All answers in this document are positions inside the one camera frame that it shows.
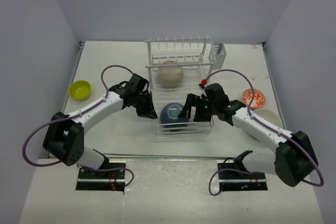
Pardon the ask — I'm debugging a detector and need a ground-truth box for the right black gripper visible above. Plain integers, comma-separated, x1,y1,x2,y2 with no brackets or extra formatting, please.
178,93,218,124

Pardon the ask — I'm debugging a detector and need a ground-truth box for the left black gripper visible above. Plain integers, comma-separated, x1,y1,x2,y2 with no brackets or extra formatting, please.
133,91,157,120

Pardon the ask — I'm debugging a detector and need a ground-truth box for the blue bowl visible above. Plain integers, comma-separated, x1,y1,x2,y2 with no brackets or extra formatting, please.
160,102,189,132

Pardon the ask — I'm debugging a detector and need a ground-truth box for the white wire dish rack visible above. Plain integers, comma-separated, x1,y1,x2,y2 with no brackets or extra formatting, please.
143,36,215,138

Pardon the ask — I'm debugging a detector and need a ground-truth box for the white orange patterned bowl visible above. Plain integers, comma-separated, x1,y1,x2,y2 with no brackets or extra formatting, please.
242,89,266,109

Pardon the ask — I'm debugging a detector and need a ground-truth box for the yellow bowl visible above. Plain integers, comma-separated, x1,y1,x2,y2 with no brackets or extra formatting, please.
68,80,91,101

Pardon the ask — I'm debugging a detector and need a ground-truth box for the dark green bowl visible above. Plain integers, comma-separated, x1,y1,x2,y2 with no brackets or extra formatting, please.
254,108,283,127

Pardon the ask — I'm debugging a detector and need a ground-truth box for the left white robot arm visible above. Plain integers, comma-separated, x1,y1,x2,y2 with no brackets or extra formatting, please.
43,73,157,178

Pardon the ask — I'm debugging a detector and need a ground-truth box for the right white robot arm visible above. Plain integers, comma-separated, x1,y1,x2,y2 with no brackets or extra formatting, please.
179,83,318,187

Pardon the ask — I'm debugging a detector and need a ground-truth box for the beige bowl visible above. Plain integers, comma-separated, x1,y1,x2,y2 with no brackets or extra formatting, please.
156,61,184,88

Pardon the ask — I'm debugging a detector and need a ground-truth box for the grey cutlery holder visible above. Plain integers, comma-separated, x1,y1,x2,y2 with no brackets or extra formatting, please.
212,41,227,71

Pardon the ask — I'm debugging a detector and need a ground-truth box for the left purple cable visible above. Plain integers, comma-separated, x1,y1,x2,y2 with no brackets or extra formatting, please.
22,64,134,189

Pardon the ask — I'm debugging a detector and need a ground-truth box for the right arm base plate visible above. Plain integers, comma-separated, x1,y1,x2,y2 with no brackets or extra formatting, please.
217,171,268,191

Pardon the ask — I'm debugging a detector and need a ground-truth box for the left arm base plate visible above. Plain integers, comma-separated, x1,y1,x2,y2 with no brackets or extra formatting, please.
76,168,125,192

